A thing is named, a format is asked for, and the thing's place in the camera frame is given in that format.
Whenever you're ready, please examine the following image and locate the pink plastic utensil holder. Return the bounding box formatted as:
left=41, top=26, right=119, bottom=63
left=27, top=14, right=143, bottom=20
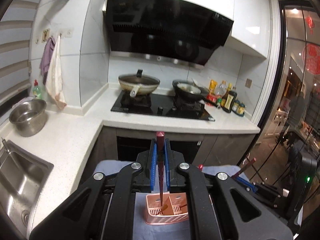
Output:
left=143, top=192, right=190, bottom=224

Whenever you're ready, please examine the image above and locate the stainless steel sink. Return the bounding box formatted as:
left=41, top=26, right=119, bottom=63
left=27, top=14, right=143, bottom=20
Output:
left=0, top=140, right=54, bottom=230

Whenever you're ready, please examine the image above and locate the blue grey fluffy mat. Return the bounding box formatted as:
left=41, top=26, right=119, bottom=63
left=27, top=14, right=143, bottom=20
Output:
left=94, top=159, right=250, bottom=240

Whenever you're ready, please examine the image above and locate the white stained towel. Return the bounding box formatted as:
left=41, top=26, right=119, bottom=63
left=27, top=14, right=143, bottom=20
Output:
left=45, top=35, right=67, bottom=110

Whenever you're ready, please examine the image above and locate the small red hanging decoration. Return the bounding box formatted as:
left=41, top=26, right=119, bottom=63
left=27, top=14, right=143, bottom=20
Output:
left=305, top=15, right=316, bottom=34

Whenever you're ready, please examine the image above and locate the black frying pan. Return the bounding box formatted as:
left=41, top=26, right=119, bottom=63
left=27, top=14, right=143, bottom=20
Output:
left=172, top=79, right=218, bottom=108

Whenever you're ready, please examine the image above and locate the green dish soap bottle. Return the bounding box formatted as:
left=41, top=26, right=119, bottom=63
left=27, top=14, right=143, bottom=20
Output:
left=32, top=79, right=43, bottom=100

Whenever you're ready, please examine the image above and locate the red seasoning packet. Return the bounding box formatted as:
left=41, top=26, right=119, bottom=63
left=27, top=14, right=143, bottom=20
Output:
left=205, top=94, right=223, bottom=105

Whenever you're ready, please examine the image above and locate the dark built-in appliance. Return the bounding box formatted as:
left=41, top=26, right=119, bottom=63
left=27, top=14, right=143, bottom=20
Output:
left=116, top=135, right=204, bottom=165

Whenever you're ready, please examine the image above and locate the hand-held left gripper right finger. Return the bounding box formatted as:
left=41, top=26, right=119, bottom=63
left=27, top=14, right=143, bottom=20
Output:
left=164, top=138, right=293, bottom=240

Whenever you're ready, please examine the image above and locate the large dark sauce bottle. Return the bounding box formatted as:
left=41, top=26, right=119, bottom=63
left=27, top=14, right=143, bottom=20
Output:
left=222, top=91, right=238, bottom=113

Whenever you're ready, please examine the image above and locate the clear plastic bottle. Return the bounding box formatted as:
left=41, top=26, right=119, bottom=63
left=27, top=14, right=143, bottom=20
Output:
left=215, top=81, right=227, bottom=101

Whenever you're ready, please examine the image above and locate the pale bowl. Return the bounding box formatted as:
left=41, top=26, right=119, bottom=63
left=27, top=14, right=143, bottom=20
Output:
left=184, top=84, right=202, bottom=93

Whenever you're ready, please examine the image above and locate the glass sliding door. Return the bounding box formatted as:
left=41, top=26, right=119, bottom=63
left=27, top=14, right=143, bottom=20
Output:
left=250, top=0, right=320, bottom=205

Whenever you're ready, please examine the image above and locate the beige wok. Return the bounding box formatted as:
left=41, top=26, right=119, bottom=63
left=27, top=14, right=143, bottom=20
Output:
left=118, top=76, right=161, bottom=98

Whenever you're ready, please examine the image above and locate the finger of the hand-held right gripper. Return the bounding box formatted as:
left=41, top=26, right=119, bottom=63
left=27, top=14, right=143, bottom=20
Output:
left=231, top=171, right=259, bottom=193

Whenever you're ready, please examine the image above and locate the stainless steel pot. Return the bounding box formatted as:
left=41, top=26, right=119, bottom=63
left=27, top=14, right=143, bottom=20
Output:
left=9, top=99, right=47, bottom=137

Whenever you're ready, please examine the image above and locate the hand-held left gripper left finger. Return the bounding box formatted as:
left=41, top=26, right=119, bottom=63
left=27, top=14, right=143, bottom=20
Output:
left=29, top=138, right=159, bottom=240

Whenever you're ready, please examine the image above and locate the dark red chopstick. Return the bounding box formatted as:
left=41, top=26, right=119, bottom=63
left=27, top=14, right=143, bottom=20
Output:
left=155, top=131, right=165, bottom=207
left=234, top=157, right=257, bottom=178

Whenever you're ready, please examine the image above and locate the metal faucet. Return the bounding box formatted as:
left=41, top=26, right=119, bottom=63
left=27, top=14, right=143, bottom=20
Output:
left=1, top=137, right=11, bottom=153

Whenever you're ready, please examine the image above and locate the round red window decoration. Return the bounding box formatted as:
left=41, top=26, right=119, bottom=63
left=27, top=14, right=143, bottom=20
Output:
left=301, top=42, right=320, bottom=75

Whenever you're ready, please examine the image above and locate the black range hood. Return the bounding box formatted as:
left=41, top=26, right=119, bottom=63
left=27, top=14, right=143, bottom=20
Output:
left=102, top=0, right=235, bottom=67

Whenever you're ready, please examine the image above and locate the striped window blind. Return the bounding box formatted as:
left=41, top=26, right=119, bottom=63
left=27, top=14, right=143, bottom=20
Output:
left=0, top=0, right=42, bottom=105

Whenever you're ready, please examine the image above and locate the glass wok lid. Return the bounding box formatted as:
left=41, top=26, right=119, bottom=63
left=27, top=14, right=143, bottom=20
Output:
left=119, top=69, right=160, bottom=85

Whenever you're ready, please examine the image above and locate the black gas cooktop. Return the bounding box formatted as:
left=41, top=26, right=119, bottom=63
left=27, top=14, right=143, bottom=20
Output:
left=110, top=90, right=216, bottom=122

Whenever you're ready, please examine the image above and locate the grey lower cabinet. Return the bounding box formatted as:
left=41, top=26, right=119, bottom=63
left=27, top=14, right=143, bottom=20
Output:
left=100, top=126, right=258, bottom=170

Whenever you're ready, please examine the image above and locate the purple cloth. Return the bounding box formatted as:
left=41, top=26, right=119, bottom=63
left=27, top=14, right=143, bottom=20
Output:
left=40, top=37, right=56, bottom=85

